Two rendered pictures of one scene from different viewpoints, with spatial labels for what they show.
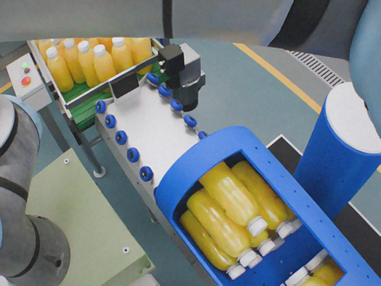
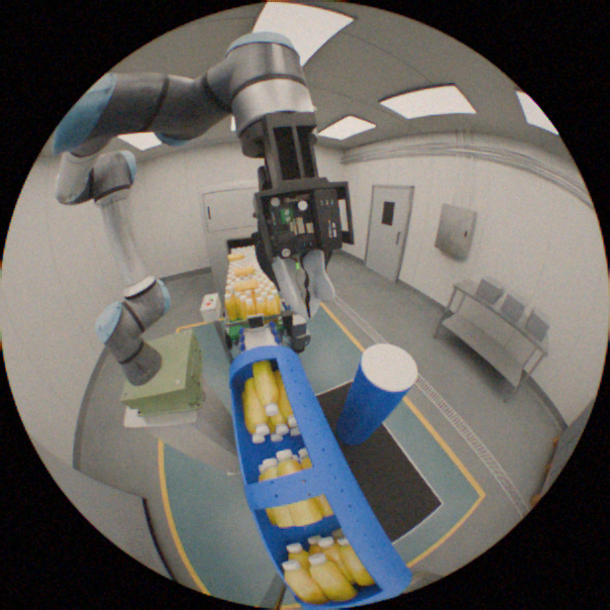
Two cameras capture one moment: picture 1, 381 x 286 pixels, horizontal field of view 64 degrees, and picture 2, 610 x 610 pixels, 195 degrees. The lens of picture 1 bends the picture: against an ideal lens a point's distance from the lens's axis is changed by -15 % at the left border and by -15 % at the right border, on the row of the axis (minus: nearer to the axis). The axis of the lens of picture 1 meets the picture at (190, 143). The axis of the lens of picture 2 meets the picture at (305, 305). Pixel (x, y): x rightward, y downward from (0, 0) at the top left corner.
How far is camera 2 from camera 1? 0.32 m
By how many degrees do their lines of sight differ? 26
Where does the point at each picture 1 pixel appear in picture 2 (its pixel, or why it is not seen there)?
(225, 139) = (269, 350)
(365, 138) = (385, 379)
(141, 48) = (271, 307)
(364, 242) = (391, 456)
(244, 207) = (265, 392)
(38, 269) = (132, 366)
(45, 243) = (142, 356)
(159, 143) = not seen: hidden behind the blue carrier
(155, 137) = not seen: hidden behind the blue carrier
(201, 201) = (250, 383)
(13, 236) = (121, 337)
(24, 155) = (149, 306)
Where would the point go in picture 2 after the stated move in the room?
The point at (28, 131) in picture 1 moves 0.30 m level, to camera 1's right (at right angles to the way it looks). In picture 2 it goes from (157, 298) to (237, 310)
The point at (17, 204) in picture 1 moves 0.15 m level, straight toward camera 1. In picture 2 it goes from (132, 324) to (130, 357)
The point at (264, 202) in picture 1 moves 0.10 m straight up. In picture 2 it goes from (283, 396) to (280, 379)
